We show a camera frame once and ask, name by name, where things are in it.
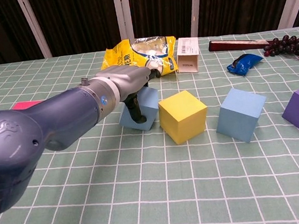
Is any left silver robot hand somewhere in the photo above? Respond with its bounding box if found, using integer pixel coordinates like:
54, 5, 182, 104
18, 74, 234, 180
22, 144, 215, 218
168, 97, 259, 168
94, 61, 166, 129

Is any light blue foam cube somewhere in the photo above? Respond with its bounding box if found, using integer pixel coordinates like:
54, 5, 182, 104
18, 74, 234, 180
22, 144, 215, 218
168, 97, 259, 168
115, 85, 163, 134
212, 84, 272, 147

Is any yellow foam cube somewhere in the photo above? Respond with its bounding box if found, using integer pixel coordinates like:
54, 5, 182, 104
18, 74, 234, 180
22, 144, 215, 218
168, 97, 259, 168
157, 87, 212, 147

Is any yellow marshmallow bag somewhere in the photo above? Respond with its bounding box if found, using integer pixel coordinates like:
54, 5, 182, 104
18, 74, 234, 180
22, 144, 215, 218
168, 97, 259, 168
97, 33, 180, 83

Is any dark pleated curtain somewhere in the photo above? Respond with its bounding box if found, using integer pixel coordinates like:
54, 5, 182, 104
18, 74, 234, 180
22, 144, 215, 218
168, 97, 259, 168
0, 0, 299, 67

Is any dark red folded fan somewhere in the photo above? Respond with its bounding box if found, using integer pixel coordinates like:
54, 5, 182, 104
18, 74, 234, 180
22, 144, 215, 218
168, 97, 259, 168
207, 34, 274, 55

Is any pink-red foam cube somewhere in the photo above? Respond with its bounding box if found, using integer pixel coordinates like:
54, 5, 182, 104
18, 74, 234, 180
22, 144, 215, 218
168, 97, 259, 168
12, 99, 43, 111

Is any blue snack packet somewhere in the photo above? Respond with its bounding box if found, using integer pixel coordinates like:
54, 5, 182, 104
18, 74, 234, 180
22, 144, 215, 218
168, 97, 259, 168
225, 52, 267, 78

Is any green checked tablecloth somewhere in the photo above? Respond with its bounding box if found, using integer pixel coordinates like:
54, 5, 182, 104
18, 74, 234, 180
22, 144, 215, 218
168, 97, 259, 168
0, 26, 299, 224

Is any dark red grape bunch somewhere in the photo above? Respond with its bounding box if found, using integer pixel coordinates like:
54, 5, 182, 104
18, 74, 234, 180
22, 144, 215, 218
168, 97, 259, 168
262, 34, 299, 66

